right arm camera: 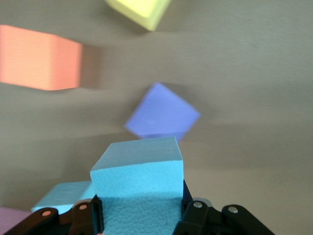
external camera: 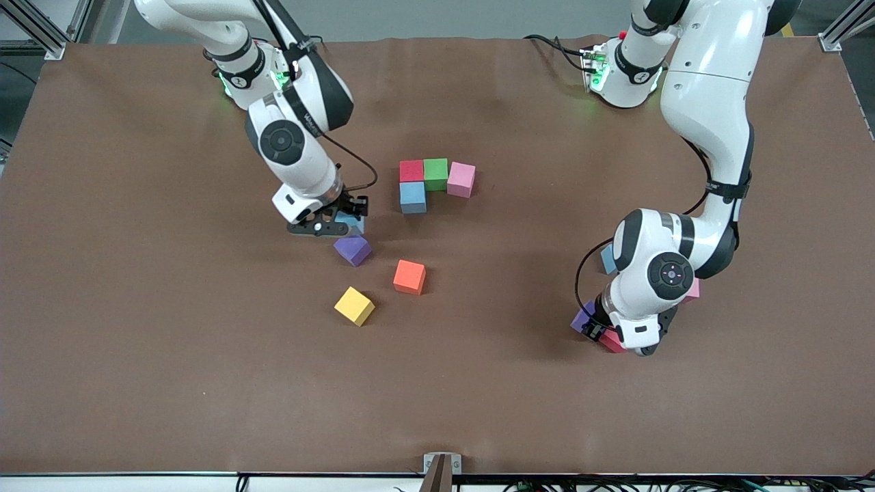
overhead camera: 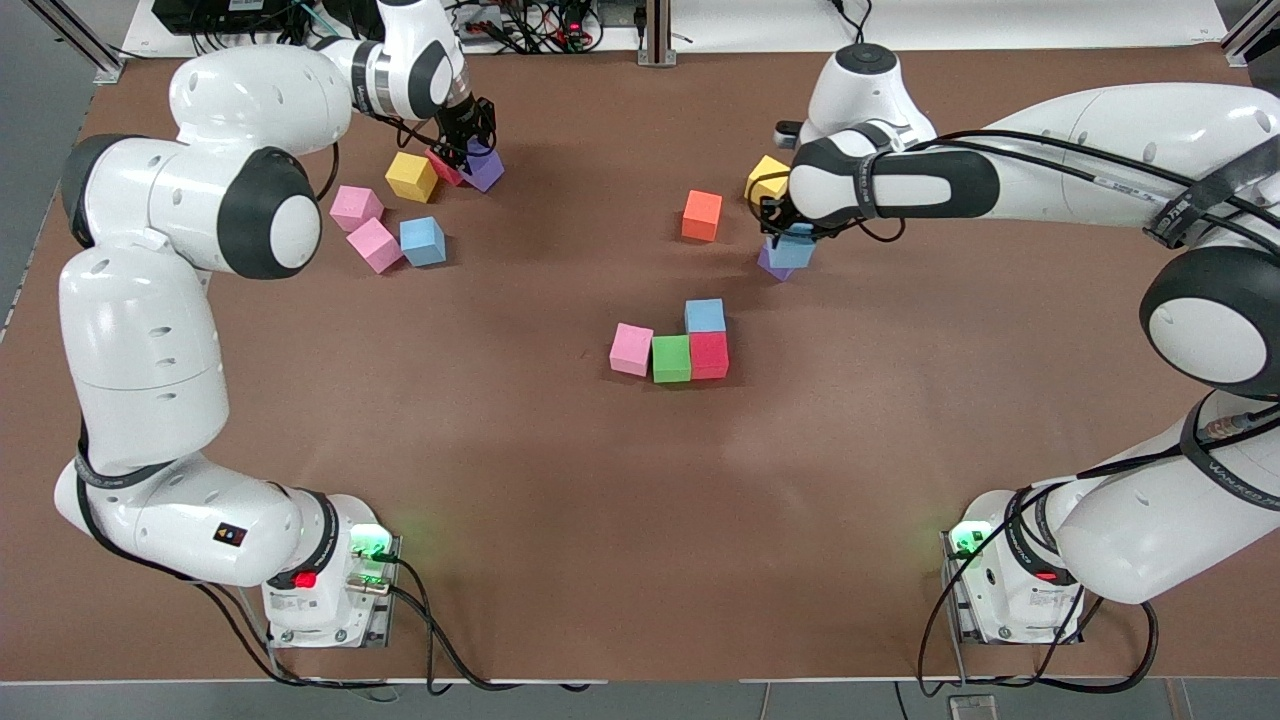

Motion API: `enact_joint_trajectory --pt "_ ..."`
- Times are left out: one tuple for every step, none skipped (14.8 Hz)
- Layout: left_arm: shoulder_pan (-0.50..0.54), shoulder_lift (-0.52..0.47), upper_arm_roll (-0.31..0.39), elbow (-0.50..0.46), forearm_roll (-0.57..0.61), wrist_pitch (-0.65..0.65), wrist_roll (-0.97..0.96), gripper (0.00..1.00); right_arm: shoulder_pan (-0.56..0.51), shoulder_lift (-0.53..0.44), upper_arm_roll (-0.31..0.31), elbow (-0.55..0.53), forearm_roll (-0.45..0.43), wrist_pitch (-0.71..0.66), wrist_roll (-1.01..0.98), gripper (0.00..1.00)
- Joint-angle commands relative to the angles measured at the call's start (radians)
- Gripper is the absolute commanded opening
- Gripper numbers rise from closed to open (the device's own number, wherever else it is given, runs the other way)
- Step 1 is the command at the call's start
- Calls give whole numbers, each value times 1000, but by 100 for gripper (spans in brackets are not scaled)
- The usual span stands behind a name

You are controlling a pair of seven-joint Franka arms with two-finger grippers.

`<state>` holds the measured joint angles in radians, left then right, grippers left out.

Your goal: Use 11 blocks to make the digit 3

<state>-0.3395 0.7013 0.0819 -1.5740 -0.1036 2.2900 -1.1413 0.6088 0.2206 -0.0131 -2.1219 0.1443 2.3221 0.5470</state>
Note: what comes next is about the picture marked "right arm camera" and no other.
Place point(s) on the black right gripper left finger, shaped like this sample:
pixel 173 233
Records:
pixel 80 220

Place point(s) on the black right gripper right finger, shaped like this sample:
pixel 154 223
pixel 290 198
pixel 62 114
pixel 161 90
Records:
pixel 198 218

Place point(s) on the blue foam cube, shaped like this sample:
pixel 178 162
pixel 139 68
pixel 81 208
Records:
pixel 139 171
pixel 63 195

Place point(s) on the pink foam cube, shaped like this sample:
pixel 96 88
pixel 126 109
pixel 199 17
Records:
pixel 12 218

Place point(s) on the purple foam cube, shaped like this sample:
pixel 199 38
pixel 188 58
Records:
pixel 161 112

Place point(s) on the brown table mat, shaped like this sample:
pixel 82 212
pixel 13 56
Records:
pixel 244 73

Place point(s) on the orange foam cube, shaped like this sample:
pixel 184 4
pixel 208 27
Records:
pixel 39 57

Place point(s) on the yellow foam cube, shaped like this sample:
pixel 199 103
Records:
pixel 141 12

